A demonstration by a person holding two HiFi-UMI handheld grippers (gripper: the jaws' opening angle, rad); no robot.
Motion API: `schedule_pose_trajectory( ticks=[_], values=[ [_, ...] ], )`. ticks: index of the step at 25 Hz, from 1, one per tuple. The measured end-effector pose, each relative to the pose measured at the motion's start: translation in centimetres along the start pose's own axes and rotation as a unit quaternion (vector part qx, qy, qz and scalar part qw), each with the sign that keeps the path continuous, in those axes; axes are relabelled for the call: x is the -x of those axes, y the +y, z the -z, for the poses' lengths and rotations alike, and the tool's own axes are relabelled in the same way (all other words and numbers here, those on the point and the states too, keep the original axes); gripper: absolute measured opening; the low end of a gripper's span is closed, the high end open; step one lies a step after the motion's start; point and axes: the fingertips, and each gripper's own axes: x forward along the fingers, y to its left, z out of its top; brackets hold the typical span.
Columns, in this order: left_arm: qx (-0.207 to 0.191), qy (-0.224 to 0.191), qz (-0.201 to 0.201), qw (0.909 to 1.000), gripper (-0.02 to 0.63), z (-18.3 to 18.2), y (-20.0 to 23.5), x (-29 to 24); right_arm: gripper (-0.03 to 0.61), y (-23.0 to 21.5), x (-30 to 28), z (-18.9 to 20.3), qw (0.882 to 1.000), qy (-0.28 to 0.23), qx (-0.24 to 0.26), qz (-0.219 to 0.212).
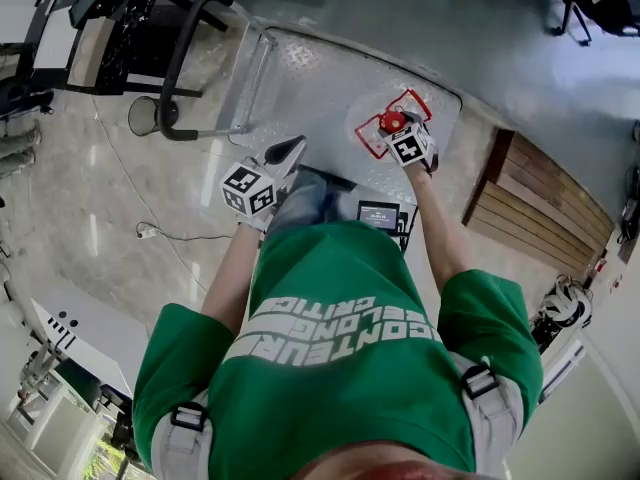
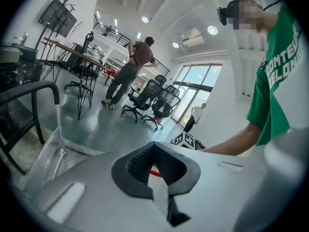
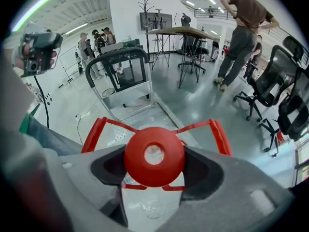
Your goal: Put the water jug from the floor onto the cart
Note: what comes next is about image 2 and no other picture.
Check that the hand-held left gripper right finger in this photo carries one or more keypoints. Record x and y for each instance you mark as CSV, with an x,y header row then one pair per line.
x,y
217,190

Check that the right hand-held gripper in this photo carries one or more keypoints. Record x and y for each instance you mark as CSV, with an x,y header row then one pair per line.
x,y
186,140

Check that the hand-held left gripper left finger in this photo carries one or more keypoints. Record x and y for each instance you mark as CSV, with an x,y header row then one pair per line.
x,y
96,202

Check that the grey metal platform cart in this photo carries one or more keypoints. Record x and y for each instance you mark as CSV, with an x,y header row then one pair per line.
x,y
36,87

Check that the person's right forearm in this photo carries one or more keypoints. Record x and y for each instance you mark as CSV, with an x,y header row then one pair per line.
x,y
236,141

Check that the large glass door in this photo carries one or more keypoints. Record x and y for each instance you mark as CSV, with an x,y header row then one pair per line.
x,y
198,76

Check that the round ceiling light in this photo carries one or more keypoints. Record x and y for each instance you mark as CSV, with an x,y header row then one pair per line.
x,y
212,30
175,45
145,19

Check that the white air conditioner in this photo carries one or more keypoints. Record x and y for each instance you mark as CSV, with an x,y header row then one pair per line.
x,y
192,37

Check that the person's green shirt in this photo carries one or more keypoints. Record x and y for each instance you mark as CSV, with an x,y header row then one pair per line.
x,y
277,93

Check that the brown wooden desk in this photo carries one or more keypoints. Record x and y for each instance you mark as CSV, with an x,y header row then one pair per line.
x,y
84,55

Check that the person's head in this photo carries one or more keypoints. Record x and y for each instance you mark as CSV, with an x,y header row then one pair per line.
x,y
246,16

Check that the black high-back office chair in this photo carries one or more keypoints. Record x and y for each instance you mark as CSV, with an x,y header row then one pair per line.
x,y
88,36

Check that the black side table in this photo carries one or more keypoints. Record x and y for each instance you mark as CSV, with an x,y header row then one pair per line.
x,y
19,71

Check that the black flat screen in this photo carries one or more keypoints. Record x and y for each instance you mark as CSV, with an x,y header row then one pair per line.
x,y
58,18

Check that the black head camera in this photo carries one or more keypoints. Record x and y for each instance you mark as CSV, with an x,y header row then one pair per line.
x,y
222,16

